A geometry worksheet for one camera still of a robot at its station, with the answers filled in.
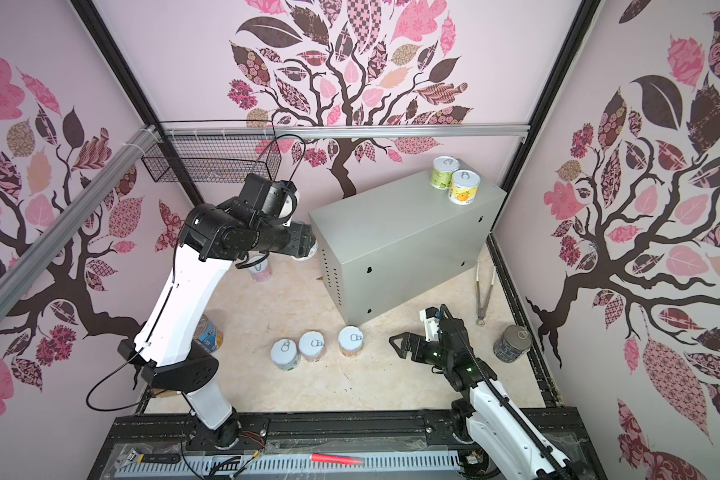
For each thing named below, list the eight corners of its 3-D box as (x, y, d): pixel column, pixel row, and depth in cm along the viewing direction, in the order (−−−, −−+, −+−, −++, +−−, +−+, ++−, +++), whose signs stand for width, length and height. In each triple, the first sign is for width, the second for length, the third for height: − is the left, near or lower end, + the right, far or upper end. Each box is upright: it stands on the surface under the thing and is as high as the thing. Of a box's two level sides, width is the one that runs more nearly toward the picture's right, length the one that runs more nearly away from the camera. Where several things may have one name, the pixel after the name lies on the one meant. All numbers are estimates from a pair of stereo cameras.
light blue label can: (273, 370, 86) (267, 363, 81) (277, 346, 90) (272, 338, 86) (297, 370, 86) (293, 363, 81) (301, 346, 90) (297, 338, 86)
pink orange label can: (300, 361, 87) (296, 354, 82) (303, 338, 91) (300, 330, 87) (323, 361, 87) (321, 354, 82) (325, 338, 91) (323, 330, 87)
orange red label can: (339, 357, 88) (337, 349, 83) (340, 334, 93) (339, 325, 88) (363, 357, 88) (363, 349, 83) (363, 334, 93) (363, 325, 88)
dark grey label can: (496, 363, 87) (509, 349, 79) (489, 340, 92) (501, 324, 83) (520, 363, 87) (536, 349, 79) (512, 340, 92) (527, 324, 83)
